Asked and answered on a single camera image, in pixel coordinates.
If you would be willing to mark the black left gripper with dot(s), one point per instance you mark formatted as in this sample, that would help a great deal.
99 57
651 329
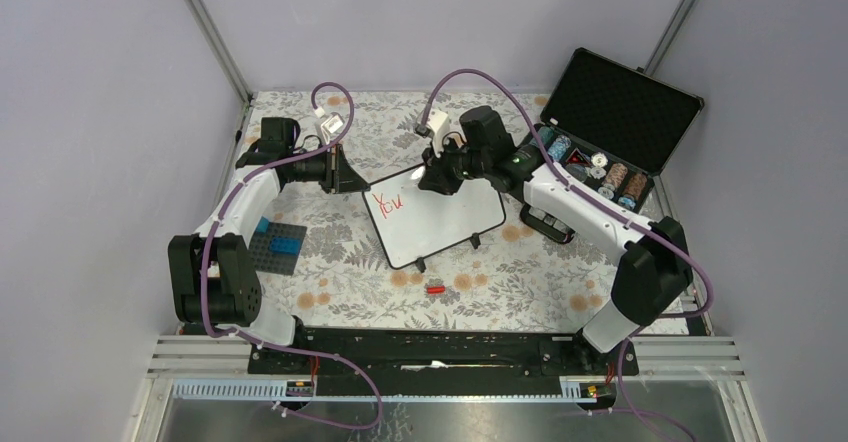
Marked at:
340 176

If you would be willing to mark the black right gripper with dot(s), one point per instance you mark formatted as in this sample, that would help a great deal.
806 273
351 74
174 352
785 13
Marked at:
436 178

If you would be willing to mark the small white whiteboard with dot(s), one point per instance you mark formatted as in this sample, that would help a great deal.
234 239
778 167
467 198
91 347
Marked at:
412 224

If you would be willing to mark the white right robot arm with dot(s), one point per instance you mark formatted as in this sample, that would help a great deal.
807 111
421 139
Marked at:
653 267

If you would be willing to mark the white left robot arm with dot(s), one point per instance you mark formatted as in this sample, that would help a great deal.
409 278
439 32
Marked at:
214 280

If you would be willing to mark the floral patterned table mat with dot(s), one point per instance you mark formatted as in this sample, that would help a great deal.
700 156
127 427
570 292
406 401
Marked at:
515 280

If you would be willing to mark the teal poker chip stack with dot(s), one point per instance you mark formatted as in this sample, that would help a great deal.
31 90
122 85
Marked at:
546 135

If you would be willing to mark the blue poker chip stack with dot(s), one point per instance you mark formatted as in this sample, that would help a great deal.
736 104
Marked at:
558 147

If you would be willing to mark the light blue lego brick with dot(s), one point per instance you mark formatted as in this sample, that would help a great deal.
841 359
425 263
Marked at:
262 226

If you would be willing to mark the black poker chip case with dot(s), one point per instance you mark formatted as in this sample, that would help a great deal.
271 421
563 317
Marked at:
616 114

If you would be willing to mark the pink poker chip stack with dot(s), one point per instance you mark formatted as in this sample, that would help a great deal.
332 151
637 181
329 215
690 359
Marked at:
613 180

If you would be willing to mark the brown poker chip stack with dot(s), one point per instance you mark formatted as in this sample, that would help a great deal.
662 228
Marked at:
634 192

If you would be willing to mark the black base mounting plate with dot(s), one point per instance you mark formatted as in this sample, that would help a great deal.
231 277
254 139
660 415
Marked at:
424 363

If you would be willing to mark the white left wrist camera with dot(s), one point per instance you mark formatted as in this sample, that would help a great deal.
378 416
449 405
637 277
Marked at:
329 126

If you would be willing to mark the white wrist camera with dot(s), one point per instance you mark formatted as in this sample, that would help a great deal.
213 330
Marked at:
329 126
434 126

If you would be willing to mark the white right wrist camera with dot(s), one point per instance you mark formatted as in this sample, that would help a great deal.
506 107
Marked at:
434 126

